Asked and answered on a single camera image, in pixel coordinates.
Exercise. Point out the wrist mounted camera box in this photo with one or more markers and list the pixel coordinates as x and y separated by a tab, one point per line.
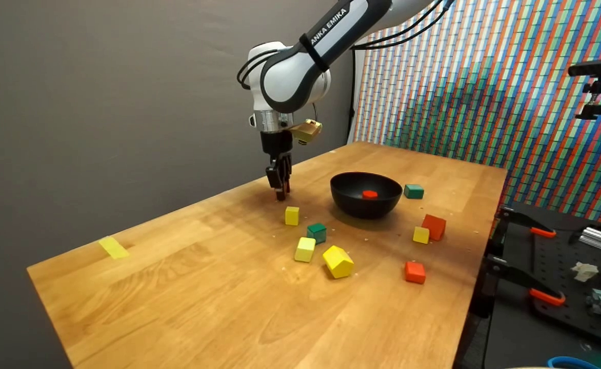
307	130

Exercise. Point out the black perforated mounting board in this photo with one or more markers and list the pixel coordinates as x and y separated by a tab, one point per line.
559	252

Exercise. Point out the red wooden cube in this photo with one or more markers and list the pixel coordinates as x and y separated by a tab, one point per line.
279	197

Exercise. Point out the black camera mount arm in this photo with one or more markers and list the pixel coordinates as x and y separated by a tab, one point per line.
597	68

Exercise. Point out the yellow block far left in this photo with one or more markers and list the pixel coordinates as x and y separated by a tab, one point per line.
112	249

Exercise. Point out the grey photo backdrop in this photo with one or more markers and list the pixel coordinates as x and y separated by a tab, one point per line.
142	103

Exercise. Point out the green wooden block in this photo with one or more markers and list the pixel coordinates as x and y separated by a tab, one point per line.
413	192
317	234

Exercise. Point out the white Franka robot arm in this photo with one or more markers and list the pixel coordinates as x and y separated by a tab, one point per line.
291	75

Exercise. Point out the pale yellow wooden cube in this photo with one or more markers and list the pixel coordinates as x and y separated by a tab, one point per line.
304	251

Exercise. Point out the blue plastic object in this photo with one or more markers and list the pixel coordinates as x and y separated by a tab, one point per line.
573	357

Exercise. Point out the large orange-red wooden block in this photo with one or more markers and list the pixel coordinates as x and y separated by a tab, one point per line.
435	227

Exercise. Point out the small white plastic part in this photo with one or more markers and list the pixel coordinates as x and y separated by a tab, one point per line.
584	272

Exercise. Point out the black bowl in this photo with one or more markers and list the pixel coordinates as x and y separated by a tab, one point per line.
366	207

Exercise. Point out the small yellow wooden cube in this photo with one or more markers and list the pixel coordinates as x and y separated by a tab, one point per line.
421	234

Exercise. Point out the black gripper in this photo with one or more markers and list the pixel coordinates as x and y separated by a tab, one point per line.
275	144

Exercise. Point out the small red wooden block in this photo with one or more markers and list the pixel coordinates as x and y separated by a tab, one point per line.
369	196

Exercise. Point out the large yellow wooden block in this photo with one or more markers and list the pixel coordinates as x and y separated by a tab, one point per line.
336	263

